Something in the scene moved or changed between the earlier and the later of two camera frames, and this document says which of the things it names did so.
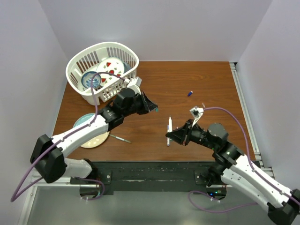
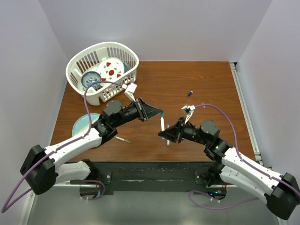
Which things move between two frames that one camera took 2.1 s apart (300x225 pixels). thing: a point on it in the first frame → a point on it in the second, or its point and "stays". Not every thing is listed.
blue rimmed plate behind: [127, 67] stays
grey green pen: [120, 138] stays
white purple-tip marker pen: [168, 138] stays
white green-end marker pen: [170, 124] → [162, 125]
